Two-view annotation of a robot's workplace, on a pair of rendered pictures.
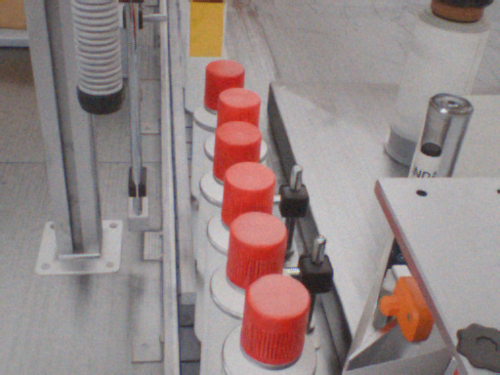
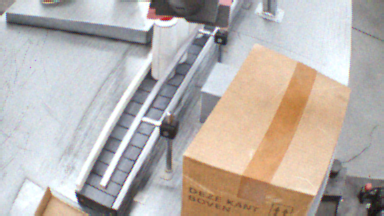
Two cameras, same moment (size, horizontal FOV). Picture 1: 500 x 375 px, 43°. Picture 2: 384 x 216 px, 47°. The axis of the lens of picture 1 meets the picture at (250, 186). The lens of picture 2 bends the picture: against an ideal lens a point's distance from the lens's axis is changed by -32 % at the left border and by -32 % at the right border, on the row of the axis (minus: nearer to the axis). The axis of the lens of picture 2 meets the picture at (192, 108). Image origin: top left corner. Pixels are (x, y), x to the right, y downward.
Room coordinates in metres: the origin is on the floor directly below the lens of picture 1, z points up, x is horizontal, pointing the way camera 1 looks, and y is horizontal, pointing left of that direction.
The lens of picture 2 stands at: (1.88, 0.67, 1.80)
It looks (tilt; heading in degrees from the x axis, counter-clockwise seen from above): 44 degrees down; 209
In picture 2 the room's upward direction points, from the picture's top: 3 degrees clockwise
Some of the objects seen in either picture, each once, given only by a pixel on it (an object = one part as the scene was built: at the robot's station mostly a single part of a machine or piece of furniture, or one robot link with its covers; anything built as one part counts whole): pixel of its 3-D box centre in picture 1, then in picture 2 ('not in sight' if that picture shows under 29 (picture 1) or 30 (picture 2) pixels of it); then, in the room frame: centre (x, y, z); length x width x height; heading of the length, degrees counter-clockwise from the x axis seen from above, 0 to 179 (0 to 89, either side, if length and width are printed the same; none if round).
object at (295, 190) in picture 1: (291, 210); not in sight; (0.55, -0.05, 0.89); 0.03 x 0.03 x 0.12; 10
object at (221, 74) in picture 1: (219, 169); not in sight; (0.48, 0.03, 0.98); 0.05 x 0.05 x 0.20
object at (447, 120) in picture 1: (425, 190); not in sight; (0.49, -0.16, 0.97); 0.05 x 0.05 x 0.19
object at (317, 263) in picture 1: (295, 284); not in sight; (0.43, -0.05, 0.89); 0.06 x 0.03 x 0.12; 100
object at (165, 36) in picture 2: not in sight; (164, 39); (1.00, 0.12, 0.98); 0.05 x 0.05 x 0.20
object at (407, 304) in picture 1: (404, 309); not in sight; (0.22, -0.08, 1.08); 0.03 x 0.02 x 0.02; 10
